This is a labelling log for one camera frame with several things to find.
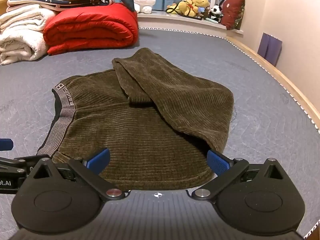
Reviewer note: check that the white plush toy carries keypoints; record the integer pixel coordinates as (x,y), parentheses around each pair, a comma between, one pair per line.
(144,6)

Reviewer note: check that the panda plush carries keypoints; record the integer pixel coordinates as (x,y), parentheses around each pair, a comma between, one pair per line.
(216,14)

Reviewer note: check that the white folded blanket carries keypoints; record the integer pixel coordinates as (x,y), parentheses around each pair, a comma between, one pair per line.
(22,34)

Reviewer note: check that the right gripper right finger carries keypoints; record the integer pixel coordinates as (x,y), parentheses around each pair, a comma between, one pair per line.
(259,199)

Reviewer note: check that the dark patterned folded blanket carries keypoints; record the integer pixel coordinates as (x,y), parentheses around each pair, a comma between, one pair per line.
(57,5)

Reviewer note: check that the red folded comforter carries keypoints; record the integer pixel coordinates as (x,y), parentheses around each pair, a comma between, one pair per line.
(97,27)

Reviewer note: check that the yellow plush toys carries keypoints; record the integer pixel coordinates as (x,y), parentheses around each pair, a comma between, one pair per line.
(198,9)

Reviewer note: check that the brown corduroy pants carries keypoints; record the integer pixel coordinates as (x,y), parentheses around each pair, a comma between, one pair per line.
(157,121)

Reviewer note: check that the purple folder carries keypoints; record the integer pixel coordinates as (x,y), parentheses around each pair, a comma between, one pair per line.
(270,48)

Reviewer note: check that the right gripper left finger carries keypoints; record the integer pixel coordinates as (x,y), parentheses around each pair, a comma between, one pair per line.
(62,197)

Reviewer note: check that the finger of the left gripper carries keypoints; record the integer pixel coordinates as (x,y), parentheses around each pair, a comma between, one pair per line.
(6,144)

